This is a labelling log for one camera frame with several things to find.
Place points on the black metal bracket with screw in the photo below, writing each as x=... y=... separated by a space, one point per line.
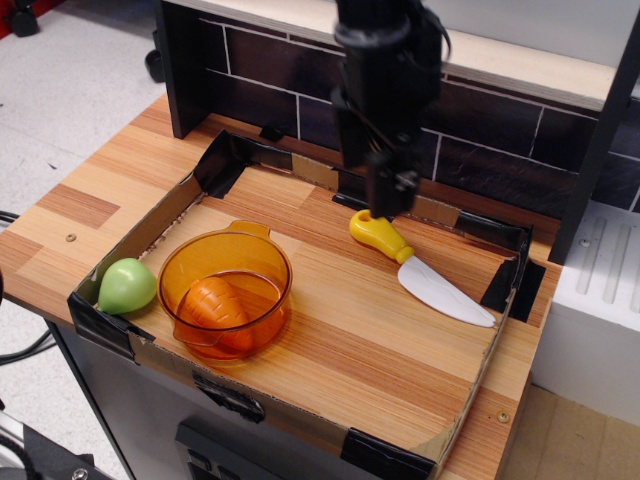
x=26 y=454

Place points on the yellow handled white toy knife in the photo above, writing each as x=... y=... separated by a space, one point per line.
x=414 y=275

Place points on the dark tile backsplash panel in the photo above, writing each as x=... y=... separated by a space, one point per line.
x=509 y=127

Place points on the black office chair wheel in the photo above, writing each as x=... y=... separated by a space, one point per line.
x=153 y=61

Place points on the white toy sink unit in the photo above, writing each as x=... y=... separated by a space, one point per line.
x=589 y=349

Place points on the black object top left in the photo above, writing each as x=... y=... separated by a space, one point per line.
x=21 y=18

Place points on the green toy pear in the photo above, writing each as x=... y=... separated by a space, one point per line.
x=127 y=285

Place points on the orange toy carrot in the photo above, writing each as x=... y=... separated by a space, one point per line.
x=212 y=316

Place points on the orange transparent plastic pot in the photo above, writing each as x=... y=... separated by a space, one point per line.
x=257 y=268

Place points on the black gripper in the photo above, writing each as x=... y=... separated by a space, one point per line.
x=383 y=92

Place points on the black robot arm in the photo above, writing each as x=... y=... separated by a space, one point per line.
x=365 y=24

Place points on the cardboard fence with black tape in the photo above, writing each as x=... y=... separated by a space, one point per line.
x=354 y=377

